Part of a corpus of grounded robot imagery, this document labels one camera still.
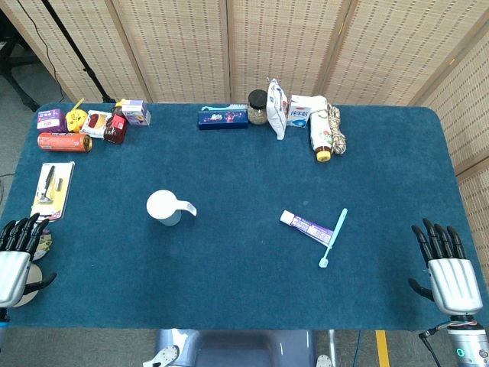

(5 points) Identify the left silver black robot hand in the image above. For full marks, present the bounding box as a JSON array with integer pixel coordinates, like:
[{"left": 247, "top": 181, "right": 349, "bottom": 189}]
[{"left": 0, "top": 213, "right": 57, "bottom": 309}]

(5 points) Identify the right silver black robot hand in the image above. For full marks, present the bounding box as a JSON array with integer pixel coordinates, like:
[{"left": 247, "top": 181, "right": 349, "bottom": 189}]
[{"left": 407, "top": 218, "right": 484, "bottom": 317}]

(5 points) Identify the light blue toothbrush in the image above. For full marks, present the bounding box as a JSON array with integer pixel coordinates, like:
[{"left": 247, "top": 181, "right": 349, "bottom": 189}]
[{"left": 318, "top": 207, "right": 349, "bottom": 269}]

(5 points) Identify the purple white toothpaste tube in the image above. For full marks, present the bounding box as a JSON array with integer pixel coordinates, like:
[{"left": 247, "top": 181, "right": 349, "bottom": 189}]
[{"left": 279, "top": 209, "right": 335, "bottom": 246}]

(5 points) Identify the white cup with handle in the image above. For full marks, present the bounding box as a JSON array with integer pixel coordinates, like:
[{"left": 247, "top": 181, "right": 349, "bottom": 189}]
[{"left": 146, "top": 189, "right": 198, "bottom": 227}]

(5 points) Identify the cream round dish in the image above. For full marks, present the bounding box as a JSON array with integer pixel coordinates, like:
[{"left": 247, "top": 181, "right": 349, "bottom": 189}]
[{"left": 11, "top": 261, "right": 44, "bottom": 307}]

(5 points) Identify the clear tub of clips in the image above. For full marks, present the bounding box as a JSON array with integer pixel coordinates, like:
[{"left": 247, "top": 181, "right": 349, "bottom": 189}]
[{"left": 29, "top": 228, "right": 53, "bottom": 261}]

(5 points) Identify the razor in blister pack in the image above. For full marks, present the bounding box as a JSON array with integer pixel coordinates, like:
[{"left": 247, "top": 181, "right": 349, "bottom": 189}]
[{"left": 29, "top": 161, "right": 76, "bottom": 223}]

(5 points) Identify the orange drink can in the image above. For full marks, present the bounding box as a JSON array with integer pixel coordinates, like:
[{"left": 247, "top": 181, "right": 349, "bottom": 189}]
[{"left": 37, "top": 132, "right": 94, "bottom": 153}]

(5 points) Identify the small purple box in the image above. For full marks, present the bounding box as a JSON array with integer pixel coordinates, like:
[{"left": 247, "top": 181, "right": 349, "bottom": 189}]
[{"left": 36, "top": 108, "right": 66, "bottom": 133}]

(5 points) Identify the yellow tape measure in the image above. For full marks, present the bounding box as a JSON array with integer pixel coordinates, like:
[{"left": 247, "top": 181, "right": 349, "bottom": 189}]
[{"left": 65, "top": 97, "right": 86, "bottom": 133}]

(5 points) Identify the white snack packet red fruit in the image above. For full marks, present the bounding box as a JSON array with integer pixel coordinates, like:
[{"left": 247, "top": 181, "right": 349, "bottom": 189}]
[{"left": 79, "top": 109, "right": 113, "bottom": 139}]

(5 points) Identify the dark red juice bottle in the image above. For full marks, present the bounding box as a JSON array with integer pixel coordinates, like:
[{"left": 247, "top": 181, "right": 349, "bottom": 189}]
[{"left": 102, "top": 98, "right": 129, "bottom": 145}]

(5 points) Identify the purple juice carton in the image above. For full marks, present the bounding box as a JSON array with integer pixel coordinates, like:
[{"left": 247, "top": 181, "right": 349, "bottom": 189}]
[{"left": 121, "top": 99, "right": 152, "bottom": 126}]

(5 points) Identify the white bottle yellow cap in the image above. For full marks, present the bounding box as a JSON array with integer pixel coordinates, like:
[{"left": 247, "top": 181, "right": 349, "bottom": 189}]
[{"left": 308, "top": 95, "right": 332, "bottom": 164}]

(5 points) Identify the black tripod stand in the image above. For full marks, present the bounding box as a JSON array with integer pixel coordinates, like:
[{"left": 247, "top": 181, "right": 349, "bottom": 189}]
[{"left": 40, "top": 0, "right": 117, "bottom": 104}]

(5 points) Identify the grey-blue robot torso base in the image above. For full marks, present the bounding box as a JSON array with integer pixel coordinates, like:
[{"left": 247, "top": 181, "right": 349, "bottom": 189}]
[{"left": 143, "top": 328, "right": 333, "bottom": 367}]

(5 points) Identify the white blue milk carton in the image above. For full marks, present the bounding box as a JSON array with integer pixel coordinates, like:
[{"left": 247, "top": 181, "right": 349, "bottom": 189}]
[{"left": 286, "top": 94, "right": 313, "bottom": 128}]

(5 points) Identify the blue felt table cloth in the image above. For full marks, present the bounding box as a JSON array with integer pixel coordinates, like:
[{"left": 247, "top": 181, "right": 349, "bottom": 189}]
[{"left": 0, "top": 102, "right": 474, "bottom": 332}]

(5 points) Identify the white snack bag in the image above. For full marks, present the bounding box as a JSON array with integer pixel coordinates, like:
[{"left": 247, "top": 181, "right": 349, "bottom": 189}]
[{"left": 266, "top": 78, "right": 289, "bottom": 141}]

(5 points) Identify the teal cleaning brush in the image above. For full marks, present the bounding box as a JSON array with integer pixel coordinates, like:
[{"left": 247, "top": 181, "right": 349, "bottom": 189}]
[{"left": 201, "top": 102, "right": 249, "bottom": 112}]

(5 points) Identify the dark blue long box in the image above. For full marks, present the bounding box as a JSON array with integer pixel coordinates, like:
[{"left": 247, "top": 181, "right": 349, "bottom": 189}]
[{"left": 197, "top": 108, "right": 249, "bottom": 132}]

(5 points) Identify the glass jar black lid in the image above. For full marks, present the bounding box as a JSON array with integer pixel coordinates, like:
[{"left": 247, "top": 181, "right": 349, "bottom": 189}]
[{"left": 247, "top": 89, "right": 269, "bottom": 125}]

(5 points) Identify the bamboo folding screen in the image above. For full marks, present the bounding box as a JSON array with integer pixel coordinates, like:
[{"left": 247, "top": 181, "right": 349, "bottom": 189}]
[{"left": 0, "top": 0, "right": 489, "bottom": 276}]

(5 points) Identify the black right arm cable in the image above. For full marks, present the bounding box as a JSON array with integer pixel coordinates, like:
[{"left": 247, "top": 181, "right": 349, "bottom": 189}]
[{"left": 418, "top": 323, "right": 447, "bottom": 367}]

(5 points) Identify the braided beige rope bundle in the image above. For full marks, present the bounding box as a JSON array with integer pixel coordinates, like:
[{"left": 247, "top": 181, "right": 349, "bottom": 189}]
[{"left": 326, "top": 105, "right": 348, "bottom": 156}]

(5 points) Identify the black chair frame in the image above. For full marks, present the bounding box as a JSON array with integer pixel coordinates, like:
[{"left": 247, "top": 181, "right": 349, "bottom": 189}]
[{"left": 0, "top": 9, "right": 41, "bottom": 112}]

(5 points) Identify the thin black hanging cable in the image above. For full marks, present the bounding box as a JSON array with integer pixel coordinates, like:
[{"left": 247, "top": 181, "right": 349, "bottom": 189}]
[{"left": 15, "top": 0, "right": 65, "bottom": 99}]

